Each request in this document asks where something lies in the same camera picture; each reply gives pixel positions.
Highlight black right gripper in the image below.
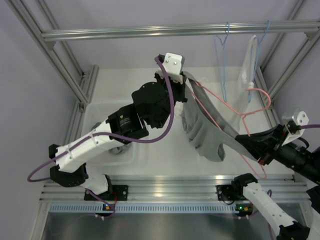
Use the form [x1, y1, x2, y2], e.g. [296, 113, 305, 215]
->
[235, 124, 320, 185]

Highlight pink wire hanger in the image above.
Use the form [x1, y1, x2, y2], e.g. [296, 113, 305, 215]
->
[191, 81, 272, 180]

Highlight grey tank top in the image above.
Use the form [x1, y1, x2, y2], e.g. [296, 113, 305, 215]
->
[92, 122, 131, 157]
[181, 72, 256, 162]

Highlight blue wire hanger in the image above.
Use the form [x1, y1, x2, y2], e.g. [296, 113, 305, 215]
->
[248, 20, 271, 89]
[213, 21, 230, 103]

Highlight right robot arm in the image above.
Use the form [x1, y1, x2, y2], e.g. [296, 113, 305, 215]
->
[231, 122, 320, 240]

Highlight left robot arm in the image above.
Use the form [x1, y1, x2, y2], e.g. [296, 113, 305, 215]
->
[49, 72, 187, 200]

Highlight white tank top on hanger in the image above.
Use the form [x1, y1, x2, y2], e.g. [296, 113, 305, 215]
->
[225, 35, 254, 131]

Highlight white garment under pile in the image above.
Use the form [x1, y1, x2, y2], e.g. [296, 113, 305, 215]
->
[174, 77, 237, 122]

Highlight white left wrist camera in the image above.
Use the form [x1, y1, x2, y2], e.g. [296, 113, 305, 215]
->
[155, 52, 185, 85]

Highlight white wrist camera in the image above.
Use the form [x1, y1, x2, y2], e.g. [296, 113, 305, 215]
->
[282, 107, 309, 146]
[155, 52, 185, 85]

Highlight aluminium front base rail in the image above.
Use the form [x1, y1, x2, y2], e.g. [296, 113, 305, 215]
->
[39, 174, 309, 203]

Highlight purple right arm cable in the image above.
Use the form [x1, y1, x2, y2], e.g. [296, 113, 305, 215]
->
[221, 123, 320, 240]

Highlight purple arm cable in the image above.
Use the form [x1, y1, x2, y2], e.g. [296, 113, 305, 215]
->
[221, 123, 320, 240]
[26, 56, 175, 221]

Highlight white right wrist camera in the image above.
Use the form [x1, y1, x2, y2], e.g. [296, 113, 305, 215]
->
[282, 107, 309, 146]

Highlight aluminium frame right struts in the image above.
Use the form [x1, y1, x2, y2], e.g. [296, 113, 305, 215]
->
[253, 0, 320, 126]

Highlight aluminium frame struts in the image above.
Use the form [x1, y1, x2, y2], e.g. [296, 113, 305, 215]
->
[253, 0, 320, 126]
[4, 0, 101, 113]

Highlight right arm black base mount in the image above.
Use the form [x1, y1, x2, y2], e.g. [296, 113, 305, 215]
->
[216, 184, 242, 202]

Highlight aluminium hanging rail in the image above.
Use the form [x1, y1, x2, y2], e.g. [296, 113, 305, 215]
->
[41, 19, 320, 42]

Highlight aluminium frame left struts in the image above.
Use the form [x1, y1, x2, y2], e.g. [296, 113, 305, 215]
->
[4, 0, 101, 113]

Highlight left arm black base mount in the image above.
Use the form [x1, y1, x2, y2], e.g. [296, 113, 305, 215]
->
[97, 184, 129, 202]

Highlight slotted grey cable duct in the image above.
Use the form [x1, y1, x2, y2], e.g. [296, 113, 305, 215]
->
[49, 203, 239, 214]

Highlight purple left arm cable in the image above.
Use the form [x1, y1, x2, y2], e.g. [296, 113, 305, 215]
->
[26, 56, 175, 221]

